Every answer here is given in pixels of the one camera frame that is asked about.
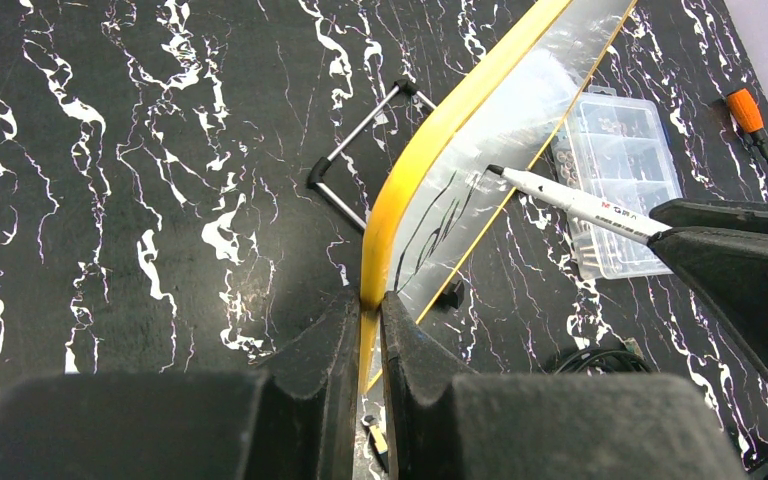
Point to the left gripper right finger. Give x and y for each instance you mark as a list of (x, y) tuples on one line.
[(446, 421)]

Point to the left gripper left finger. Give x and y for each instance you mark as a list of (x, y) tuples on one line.
[(292, 417)]

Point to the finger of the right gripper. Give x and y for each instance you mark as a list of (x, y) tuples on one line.
[(728, 271), (743, 216)]

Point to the white whiteboard marker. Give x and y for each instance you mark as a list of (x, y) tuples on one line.
[(584, 206)]

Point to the yellow framed whiteboard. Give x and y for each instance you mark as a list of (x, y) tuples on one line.
[(504, 111)]

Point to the metal whiteboard stand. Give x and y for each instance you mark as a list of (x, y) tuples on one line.
[(348, 180)]

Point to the clear plastic screw box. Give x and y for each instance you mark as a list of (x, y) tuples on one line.
[(614, 148)]

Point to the orange handled screwdriver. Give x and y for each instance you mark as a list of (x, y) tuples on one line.
[(745, 110)]

